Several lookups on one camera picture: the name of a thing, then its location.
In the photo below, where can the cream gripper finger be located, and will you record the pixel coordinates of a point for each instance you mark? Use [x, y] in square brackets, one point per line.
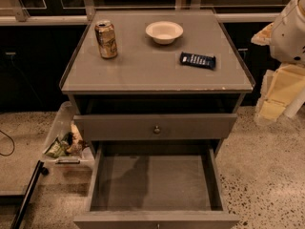
[287, 83]

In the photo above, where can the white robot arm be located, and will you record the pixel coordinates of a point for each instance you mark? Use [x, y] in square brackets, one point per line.
[287, 44]

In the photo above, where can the grey wooden drawer cabinet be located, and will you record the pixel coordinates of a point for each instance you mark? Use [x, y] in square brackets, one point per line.
[146, 78]

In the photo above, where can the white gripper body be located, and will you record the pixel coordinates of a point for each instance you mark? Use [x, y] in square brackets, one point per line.
[290, 37]

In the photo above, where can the brass top drawer knob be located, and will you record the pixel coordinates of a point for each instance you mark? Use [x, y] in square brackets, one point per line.
[156, 130]

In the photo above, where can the black metal floor rail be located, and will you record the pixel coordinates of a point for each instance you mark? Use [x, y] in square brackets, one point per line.
[38, 171]

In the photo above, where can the brown snack bag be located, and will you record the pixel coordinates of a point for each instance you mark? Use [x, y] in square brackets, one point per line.
[75, 141]

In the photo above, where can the grey open middle drawer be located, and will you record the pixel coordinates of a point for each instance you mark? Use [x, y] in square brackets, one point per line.
[137, 186]

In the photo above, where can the white window railing frame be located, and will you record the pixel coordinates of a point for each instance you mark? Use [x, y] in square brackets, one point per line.
[46, 12]

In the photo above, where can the gold beverage can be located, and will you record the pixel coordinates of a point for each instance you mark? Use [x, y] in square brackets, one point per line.
[105, 36]

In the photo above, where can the white paper bowl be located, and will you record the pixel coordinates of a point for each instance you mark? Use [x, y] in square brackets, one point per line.
[164, 32]

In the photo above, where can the white cylindrical post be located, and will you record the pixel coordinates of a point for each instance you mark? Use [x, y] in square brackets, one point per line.
[295, 106]

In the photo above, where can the grey top drawer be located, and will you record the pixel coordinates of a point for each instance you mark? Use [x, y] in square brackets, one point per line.
[140, 126]

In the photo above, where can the green snack bag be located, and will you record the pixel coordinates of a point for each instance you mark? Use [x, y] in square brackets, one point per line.
[58, 148]

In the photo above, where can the clear plastic storage bin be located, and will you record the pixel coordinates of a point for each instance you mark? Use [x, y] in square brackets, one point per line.
[59, 128]

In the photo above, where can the dark blue rxbar wrapper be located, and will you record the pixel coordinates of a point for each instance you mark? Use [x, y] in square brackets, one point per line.
[197, 60]

